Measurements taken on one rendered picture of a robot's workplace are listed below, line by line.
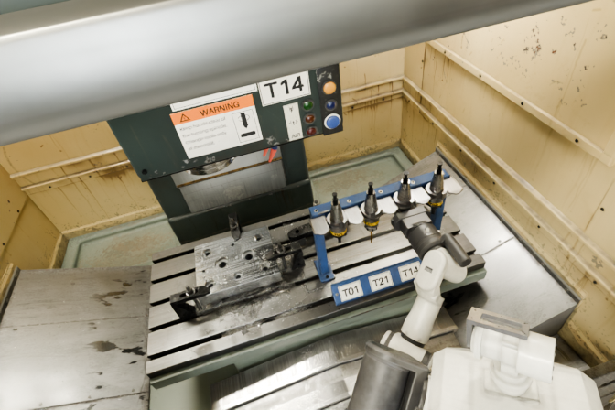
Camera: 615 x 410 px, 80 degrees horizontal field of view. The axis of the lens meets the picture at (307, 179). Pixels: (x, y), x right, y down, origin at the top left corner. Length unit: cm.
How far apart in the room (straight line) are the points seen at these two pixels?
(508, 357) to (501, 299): 87
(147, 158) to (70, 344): 116
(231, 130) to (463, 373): 62
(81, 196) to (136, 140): 150
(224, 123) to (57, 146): 141
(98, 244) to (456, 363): 198
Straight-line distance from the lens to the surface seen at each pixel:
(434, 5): 17
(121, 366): 176
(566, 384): 81
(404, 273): 136
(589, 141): 127
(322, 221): 114
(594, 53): 121
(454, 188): 125
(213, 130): 75
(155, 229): 227
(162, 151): 78
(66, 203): 230
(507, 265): 161
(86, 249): 240
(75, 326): 187
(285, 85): 73
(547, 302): 156
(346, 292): 131
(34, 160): 215
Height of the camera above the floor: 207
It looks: 42 degrees down
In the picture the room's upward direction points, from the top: 10 degrees counter-clockwise
